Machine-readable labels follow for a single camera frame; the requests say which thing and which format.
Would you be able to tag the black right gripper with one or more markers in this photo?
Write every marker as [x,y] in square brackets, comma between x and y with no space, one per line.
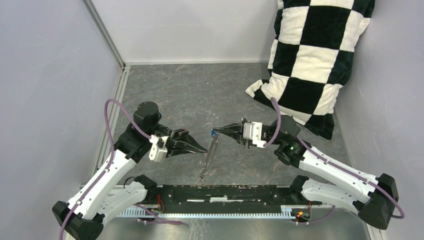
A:
[235,127]

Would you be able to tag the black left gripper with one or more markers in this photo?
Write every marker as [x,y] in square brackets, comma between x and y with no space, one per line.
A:
[177,141]

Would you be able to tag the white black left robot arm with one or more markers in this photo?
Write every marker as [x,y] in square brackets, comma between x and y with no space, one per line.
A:
[85,215]

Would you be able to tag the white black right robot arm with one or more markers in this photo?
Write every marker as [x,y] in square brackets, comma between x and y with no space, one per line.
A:
[373,198]

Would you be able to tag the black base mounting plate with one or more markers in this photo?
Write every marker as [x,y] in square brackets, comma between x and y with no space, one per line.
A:
[225,199]

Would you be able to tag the black white checkered pillow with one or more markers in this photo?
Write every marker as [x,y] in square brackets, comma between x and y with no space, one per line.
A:
[311,59]

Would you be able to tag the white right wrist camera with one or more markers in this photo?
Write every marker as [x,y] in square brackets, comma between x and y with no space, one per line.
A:
[252,133]

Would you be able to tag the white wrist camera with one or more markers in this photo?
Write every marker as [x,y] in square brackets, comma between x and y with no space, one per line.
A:
[252,133]
[158,150]

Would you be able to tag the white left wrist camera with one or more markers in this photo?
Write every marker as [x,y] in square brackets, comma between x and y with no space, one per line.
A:
[158,150]

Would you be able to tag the aluminium frame rail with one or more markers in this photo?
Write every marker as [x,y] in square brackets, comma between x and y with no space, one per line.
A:
[118,94]

